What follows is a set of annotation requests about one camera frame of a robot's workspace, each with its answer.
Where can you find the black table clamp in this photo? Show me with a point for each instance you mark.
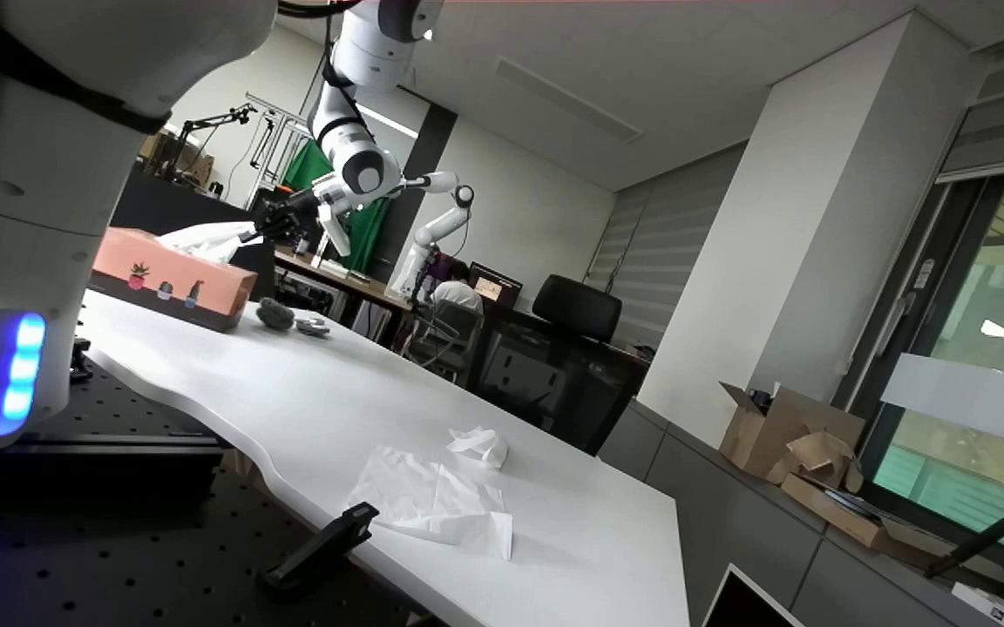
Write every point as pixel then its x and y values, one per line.
pixel 322 545

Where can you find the small crumpled white tissue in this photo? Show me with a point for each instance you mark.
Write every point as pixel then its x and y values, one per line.
pixel 478 446

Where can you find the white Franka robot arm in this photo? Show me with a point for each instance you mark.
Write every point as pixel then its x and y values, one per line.
pixel 59 185

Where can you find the pink tissue box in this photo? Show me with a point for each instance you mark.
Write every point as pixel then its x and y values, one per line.
pixel 173 279

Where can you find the laptop with white edge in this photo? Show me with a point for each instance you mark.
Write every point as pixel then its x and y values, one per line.
pixel 746 604

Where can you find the wooden desk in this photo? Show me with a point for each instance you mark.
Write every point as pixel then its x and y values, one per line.
pixel 345 292

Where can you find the crumpled clear plastic bag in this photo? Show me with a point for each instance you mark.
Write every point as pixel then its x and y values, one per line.
pixel 432 504

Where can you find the black tripod leg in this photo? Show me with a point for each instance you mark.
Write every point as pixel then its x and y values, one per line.
pixel 990 534

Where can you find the black perforated breadboard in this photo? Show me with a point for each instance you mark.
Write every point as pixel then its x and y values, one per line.
pixel 86 545

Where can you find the black office chair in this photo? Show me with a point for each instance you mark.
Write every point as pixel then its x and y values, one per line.
pixel 577 308

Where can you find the grey mesh chair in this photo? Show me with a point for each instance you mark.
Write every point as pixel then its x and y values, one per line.
pixel 443 332

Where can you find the dark office desk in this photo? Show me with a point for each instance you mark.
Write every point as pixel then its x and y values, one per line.
pixel 560 376

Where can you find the grey low cabinet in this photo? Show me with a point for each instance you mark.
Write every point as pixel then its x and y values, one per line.
pixel 735 534

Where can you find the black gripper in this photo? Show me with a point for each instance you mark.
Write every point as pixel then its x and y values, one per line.
pixel 286 215

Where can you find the dark grey lump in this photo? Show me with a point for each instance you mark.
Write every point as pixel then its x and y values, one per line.
pixel 277 314

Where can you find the open cardboard box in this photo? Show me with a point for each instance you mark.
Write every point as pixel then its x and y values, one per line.
pixel 787 434

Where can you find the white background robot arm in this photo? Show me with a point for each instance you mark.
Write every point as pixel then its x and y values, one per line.
pixel 437 231

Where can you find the small grey lump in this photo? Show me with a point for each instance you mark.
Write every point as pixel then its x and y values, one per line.
pixel 314 324

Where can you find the white pulled tissue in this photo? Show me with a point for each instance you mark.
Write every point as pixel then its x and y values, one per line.
pixel 207 238

